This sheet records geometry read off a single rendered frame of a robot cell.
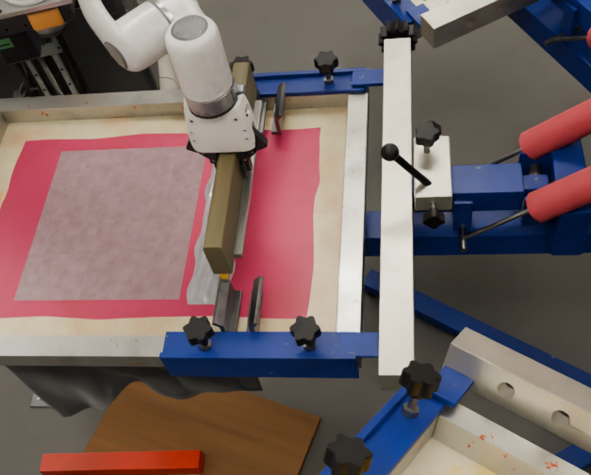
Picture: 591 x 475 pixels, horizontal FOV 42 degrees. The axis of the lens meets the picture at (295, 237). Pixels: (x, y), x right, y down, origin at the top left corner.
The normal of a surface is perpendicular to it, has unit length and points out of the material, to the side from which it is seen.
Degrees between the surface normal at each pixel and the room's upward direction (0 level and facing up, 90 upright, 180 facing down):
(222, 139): 94
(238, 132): 91
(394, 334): 0
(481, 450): 58
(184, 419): 0
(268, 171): 0
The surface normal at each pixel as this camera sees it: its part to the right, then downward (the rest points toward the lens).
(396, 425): 0.17, -0.86
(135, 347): -0.15, -0.56
